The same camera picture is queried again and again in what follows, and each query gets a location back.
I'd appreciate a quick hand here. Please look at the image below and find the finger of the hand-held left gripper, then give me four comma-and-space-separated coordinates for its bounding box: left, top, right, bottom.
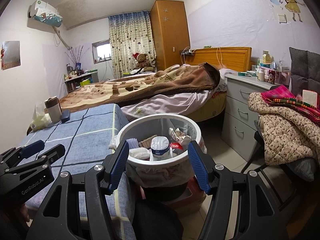
5, 144, 66, 173
0, 140, 45, 167

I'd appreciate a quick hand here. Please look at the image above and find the patterned curtain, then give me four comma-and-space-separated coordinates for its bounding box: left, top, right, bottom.
108, 10, 157, 78

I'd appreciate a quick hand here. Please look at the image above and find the white and blue cup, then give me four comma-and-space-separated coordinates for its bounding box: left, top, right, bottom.
149, 135, 173, 162

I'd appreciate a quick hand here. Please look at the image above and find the grey drawer cabinet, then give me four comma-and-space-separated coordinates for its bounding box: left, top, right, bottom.
221, 72, 292, 163

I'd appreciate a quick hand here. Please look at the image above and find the tissue pack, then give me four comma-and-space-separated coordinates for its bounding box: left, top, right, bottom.
30, 102, 52, 132

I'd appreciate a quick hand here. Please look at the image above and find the cartoon wall sticker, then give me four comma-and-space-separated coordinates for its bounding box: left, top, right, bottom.
262, 0, 307, 23

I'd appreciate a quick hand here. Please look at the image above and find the wooden bed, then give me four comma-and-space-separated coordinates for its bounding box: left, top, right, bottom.
60, 47, 252, 123

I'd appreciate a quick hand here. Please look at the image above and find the pink striped cloth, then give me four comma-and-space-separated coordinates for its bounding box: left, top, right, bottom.
260, 85, 320, 123

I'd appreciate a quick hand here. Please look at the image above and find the covered air conditioner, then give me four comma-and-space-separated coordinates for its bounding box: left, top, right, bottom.
27, 0, 63, 27

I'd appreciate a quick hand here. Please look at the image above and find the dark grey cushion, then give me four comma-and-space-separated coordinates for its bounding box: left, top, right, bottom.
289, 47, 320, 100

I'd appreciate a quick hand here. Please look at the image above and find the air conditioner pipe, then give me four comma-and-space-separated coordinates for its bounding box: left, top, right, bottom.
54, 26, 73, 50

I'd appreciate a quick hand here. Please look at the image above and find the purple branch decoration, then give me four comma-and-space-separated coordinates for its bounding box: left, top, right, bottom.
65, 45, 90, 65

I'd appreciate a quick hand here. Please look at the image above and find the white box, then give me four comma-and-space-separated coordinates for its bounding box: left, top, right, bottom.
302, 89, 317, 108

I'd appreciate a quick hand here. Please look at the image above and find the white trash bin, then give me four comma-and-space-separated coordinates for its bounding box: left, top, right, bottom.
109, 114, 207, 195

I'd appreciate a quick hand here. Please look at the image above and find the brown printed blanket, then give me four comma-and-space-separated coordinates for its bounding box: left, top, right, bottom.
59, 62, 221, 107

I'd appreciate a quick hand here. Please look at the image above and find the floral quilted jacket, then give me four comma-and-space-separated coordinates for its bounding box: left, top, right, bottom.
248, 92, 320, 166

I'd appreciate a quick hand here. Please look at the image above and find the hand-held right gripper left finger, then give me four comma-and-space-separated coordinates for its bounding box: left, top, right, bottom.
26, 140, 133, 240

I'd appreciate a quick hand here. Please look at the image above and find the shiny wall mirror sheet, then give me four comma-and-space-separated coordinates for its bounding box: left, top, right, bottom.
1, 40, 20, 70

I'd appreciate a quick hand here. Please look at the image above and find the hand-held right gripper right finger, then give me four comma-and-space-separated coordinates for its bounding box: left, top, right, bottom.
187, 141, 292, 240

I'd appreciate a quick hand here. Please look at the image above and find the pink bed sheet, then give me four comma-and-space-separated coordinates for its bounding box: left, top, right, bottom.
120, 90, 227, 120

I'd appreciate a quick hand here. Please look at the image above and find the small window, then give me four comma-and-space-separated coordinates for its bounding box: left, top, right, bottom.
92, 39, 112, 64

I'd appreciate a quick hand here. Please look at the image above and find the wooden wardrobe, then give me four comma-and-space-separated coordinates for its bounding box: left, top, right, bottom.
150, 0, 191, 72

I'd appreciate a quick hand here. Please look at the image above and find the white thermos cup brown lid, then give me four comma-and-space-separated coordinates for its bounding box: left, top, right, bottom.
44, 96, 62, 124

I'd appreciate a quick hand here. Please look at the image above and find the dark chair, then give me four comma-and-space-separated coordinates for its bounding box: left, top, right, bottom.
241, 120, 320, 203

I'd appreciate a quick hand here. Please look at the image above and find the brown teddy bear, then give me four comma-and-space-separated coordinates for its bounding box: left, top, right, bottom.
132, 52, 154, 72

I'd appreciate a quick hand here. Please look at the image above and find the dark glasses case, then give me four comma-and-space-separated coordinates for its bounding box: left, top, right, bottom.
61, 109, 72, 123

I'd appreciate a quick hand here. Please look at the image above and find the group of medicine bottles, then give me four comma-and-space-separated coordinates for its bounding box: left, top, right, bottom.
237, 51, 292, 85

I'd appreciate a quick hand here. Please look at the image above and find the white charging cable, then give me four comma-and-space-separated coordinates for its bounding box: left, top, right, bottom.
216, 47, 225, 68

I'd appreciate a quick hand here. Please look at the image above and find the person's leg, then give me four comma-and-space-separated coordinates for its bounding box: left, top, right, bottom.
132, 200, 184, 240

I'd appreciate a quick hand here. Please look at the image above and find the red box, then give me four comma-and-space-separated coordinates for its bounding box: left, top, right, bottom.
136, 177, 207, 205

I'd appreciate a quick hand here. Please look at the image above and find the cluttered white desk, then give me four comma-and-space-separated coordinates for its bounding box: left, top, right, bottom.
64, 70, 99, 94

